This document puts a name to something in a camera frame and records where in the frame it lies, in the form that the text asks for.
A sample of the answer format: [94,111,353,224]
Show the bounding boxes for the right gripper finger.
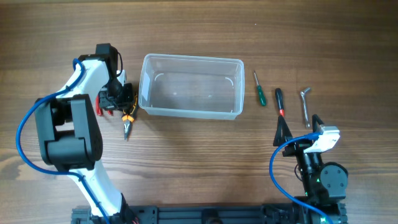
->
[273,115,293,146]
[312,114,324,133]

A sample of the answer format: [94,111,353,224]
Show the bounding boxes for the red handled pruning shears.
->
[95,95,113,116]

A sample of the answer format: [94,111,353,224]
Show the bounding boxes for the orange black long-nose pliers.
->
[121,94,139,141]

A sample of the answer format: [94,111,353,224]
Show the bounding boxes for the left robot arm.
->
[34,43,139,223]

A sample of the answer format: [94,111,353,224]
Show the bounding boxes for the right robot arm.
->
[266,114,348,223]

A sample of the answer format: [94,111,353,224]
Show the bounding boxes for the clear plastic container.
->
[139,54,245,120]

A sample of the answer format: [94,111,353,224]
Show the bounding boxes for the silver L-shaped socket wrench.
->
[300,87,311,129]

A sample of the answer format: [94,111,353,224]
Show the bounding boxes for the right blue cable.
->
[269,131,335,224]

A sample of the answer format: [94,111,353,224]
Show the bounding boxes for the blue cable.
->
[15,58,110,224]
[269,131,335,224]

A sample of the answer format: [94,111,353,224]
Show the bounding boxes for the green handled screwdriver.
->
[253,70,267,106]

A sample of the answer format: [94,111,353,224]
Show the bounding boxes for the black red handled screwdriver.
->
[275,88,285,116]

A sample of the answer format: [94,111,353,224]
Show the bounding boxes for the left blue cable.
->
[15,58,110,224]

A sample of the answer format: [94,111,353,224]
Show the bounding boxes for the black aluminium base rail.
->
[70,203,348,224]

